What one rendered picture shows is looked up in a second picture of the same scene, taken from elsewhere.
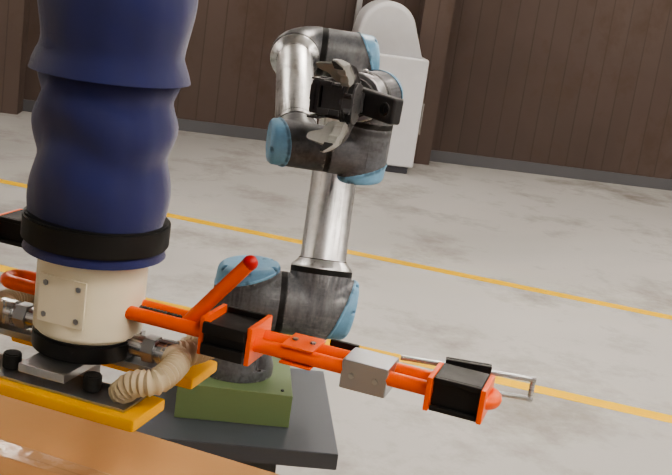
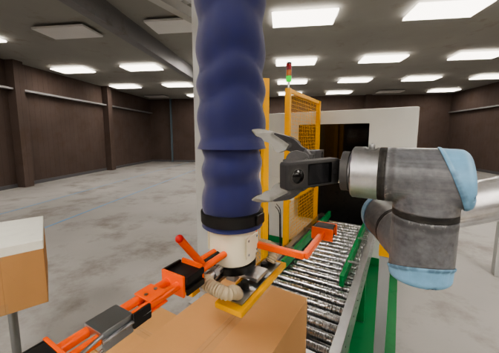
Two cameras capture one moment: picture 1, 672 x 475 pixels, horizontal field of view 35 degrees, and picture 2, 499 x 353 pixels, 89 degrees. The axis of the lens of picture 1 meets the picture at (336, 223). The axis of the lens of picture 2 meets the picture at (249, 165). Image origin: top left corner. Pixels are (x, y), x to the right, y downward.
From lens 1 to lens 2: 1.92 m
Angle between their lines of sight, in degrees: 102
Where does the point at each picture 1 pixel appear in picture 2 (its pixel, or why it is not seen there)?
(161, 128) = (209, 168)
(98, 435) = (270, 326)
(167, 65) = (206, 139)
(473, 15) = not seen: outside the picture
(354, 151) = (386, 234)
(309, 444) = not seen: outside the picture
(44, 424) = (277, 309)
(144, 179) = (208, 190)
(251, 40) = not seen: outside the picture
